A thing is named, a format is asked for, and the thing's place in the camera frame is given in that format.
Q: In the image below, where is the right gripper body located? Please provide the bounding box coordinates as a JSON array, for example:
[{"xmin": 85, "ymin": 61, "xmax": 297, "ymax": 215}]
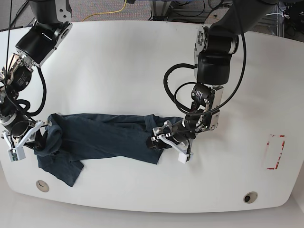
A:
[{"xmin": 1, "ymin": 120, "xmax": 48, "ymax": 148}]

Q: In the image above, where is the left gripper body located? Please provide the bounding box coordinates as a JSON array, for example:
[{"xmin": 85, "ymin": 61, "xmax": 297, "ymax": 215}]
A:
[{"xmin": 152, "ymin": 121, "xmax": 196, "ymax": 154}]

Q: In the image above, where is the dark navy t-shirt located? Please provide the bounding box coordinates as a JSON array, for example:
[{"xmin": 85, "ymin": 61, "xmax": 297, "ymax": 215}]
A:
[{"xmin": 34, "ymin": 114, "xmax": 182, "ymax": 187}]

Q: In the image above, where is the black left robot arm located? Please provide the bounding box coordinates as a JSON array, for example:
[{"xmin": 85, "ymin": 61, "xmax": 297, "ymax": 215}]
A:
[{"xmin": 147, "ymin": 0, "xmax": 278, "ymax": 158}]

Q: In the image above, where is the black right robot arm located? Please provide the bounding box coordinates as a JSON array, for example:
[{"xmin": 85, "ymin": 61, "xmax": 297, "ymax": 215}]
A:
[{"xmin": 0, "ymin": 0, "xmax": 72, "ymax": 154}]

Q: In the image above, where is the red tape rectangle marking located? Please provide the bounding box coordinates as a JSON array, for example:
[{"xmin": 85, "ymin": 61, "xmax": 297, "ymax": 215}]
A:
[{"xmin": 263, "ymin": 134, "xmax": 286, "ymax": 170}]

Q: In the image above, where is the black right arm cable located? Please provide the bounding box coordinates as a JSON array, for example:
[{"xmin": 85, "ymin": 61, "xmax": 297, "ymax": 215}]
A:
[{"xmin": 0, "ymin": 0, "xmax": 47, "ymax": 124}]

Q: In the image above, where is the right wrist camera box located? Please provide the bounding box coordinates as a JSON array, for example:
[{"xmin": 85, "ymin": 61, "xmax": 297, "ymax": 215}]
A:
[{"xmin": 8, "ymin": 146, "xmax": 26, "ymax": 162}]

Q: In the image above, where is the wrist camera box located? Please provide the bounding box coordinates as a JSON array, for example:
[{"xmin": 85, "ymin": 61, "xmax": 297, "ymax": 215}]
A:
[
  {"xmin": 178, "ymin": 152, "xmax": 193, "ymax": 164},
  {"xmin": 8, "ymin": 146, "xmax": 26, "ymax": 162}
]

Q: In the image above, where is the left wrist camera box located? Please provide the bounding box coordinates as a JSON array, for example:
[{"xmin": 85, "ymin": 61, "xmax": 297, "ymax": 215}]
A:
[{"xmin": 178, "ymin": 152, "xmax": 193, "ymax": 164}]

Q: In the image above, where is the left table cable grommet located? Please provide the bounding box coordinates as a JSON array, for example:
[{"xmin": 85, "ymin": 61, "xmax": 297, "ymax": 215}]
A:
[{"xmin": 36, "ymin": 180, "xmax": 49, "ymax": 192}]

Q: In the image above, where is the table cable grommet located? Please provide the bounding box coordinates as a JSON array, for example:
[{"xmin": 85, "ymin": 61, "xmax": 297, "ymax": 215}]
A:
[
  {"xmin": 36, "ymin": 180, "xmax": 49, "ymax": 192},
  {"xmin": 243, "ymin": 191, "xmax": 258, "ymax": 204}
]

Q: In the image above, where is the right table cable grommet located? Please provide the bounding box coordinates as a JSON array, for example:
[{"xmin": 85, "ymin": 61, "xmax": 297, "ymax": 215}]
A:
[{"xmin": 243, "ymin": 191, "xmax": 258, "ymax": 204}]

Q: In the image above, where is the yellow cable on floor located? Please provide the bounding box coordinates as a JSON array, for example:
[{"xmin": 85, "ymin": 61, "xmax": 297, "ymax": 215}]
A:
[{"xmin": 82, "ymin": 0, "xmax": 126, "ymax": 22}]

